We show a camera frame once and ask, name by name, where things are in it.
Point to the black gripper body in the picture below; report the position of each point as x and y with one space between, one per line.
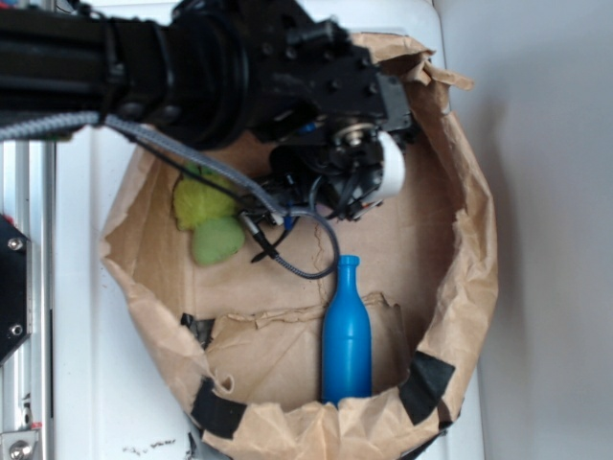
323 101

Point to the black mounting bracket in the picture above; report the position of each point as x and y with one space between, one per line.
15 301

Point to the aluminium frame rail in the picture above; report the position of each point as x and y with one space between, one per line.
28 172

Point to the green yellow plush toy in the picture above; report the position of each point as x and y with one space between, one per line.
204 206

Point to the brown paper bag tray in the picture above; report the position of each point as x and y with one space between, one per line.
238 344

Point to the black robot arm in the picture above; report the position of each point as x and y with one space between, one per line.
194 79

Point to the blue plastic bottle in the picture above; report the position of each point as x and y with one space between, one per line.
346 339

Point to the white cylindrical camera housing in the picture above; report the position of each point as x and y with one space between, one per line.
393 168

